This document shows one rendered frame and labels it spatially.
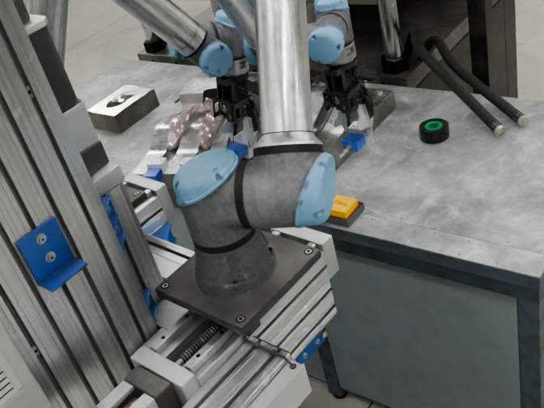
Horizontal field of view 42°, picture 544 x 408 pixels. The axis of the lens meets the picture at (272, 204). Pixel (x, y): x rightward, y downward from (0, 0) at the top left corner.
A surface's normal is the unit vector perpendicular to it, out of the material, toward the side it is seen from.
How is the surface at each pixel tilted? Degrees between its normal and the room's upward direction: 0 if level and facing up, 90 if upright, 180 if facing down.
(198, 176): 7
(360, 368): 90
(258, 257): 72
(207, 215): 90
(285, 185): 52
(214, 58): 90
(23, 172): 90
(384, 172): 0
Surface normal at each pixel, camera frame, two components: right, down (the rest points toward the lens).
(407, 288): -0.57, 0.57
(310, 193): -0.25, 0.10
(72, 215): 0.75, 0.22
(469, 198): -0.22, -0.80
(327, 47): -0.21, 0.59
